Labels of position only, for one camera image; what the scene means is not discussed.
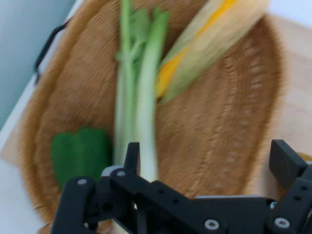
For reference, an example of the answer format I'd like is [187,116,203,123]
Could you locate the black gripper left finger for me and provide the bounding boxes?
[50,142,198,234]

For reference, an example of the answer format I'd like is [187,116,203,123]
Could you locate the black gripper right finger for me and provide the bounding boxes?
[265,139,312,234]

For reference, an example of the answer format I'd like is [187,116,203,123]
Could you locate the green bell pepper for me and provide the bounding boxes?
[50,126,113,190]

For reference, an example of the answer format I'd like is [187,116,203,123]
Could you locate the brown woven wicker basket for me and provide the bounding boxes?
[18,0,285,234]

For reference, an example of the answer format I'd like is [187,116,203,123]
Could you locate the green and white leek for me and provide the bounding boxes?
[112,0,171,183]

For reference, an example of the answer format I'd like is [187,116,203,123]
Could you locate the corn cob with husk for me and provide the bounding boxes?
[156,0,270,105]

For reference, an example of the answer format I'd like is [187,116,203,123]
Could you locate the black metal handle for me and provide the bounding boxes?
[33,19,72,85]

